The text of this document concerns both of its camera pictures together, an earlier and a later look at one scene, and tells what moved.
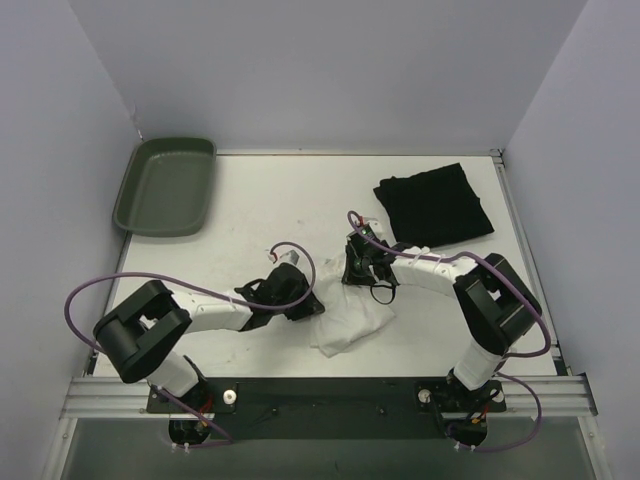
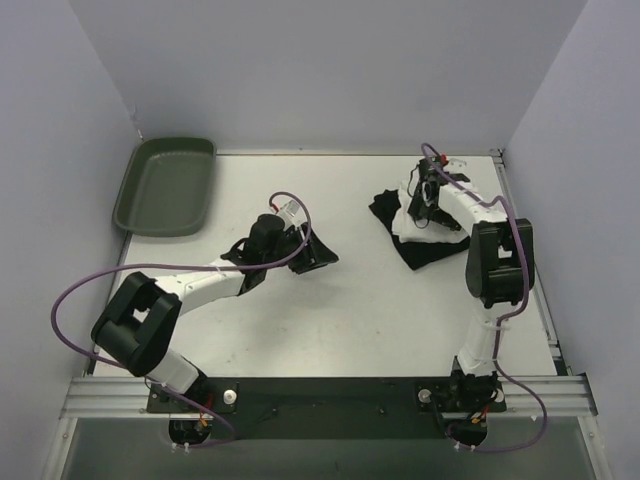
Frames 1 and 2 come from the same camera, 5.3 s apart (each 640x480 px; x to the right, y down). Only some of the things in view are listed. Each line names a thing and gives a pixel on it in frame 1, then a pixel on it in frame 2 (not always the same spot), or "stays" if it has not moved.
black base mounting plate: [331, 407] stays
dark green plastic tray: [165, 189] stays
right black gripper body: [353, 265] -> [437, 215]
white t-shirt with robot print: [350, 311] -> [407, 230]
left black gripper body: [304, 300] -> [298, 248]
